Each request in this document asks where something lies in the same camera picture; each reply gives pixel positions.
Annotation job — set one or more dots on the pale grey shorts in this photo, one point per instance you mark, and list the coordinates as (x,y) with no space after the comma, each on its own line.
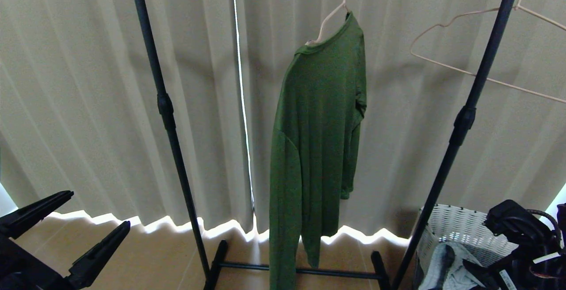
(431,276)

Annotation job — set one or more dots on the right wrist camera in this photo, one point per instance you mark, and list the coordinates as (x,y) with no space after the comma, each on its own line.
(508,221)

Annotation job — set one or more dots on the beige curtain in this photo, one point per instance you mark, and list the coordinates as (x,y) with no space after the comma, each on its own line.
(88,82)

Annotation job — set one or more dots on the white laundry basket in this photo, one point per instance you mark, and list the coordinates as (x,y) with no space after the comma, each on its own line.
(460,226)

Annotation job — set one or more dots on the black clothes rack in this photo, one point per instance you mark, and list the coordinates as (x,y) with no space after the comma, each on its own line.
(166,108)

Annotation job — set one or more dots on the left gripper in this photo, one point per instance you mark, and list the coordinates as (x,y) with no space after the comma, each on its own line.
(26,268)

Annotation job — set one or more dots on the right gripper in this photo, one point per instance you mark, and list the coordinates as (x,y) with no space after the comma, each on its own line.
(526,276)

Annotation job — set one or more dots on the green long-sleeved shirt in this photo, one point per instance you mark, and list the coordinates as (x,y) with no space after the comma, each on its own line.
(318,126)

